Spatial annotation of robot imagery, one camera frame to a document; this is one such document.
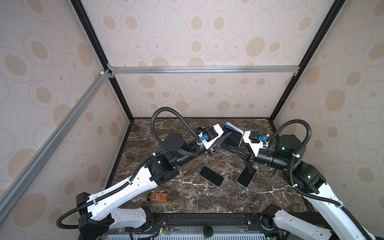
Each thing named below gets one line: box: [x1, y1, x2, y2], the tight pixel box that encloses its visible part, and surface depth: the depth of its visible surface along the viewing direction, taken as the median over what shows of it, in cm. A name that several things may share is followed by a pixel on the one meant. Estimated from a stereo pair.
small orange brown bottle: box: [146, 192, 168, 202], surface depth 80 cm
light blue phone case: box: [221, 122, 244, 147], surface depth 50 cm
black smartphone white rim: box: [236, 165, 258, 189], surface depth 91 cm
